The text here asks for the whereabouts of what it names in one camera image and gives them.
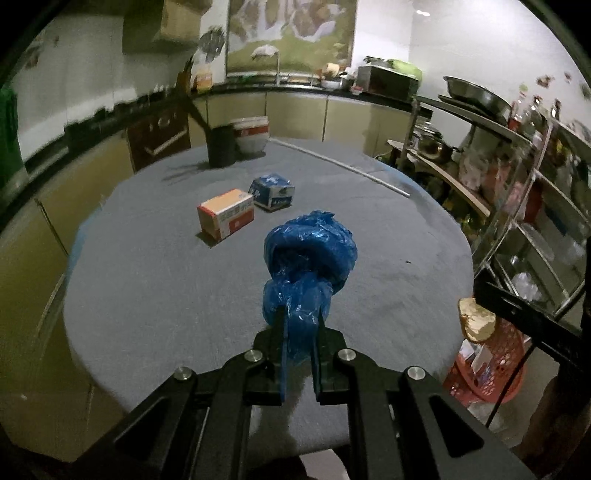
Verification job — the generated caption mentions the stacked red white bowls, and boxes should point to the stacked red white bowls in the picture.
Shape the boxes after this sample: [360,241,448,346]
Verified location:
[230,116,270,156]

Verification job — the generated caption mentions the black chopstick holder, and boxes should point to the black chopstick holder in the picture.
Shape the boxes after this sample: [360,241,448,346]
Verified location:
[181,96,238,169]

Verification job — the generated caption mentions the waterfall landscape poster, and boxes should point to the waterfall landscape poster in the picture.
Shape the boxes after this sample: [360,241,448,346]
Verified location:
[226,0,358,74]

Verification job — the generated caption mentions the small blue carton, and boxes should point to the small blue carton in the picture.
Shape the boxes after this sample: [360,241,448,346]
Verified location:
[249,173,296,212]

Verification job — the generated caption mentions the kitchen faucet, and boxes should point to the kitchen faucet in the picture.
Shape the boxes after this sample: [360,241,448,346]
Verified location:
[250,44,281,86]

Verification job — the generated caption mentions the metal storage rack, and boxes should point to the metal storage rack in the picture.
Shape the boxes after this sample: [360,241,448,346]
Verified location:
[391,76,590,320]

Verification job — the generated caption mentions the orange white small box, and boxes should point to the orange white small box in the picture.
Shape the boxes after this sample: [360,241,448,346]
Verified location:
[197,189,254,242]

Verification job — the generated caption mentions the red plastic mesh basket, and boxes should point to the red plastic mesh basket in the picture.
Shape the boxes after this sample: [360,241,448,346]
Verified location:
[443,319,526,407]

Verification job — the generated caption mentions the upper wall cabinets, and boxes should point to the upper wall cabinets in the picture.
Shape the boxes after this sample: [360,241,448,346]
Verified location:
[122,0,212,54]

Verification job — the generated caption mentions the blue plastic bag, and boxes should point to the blue plastic bag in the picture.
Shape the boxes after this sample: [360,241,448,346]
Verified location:
[263,210,358,364]

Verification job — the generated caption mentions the white thin rod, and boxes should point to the white thin rod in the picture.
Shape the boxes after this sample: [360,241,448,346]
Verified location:
[269,137,411,199]

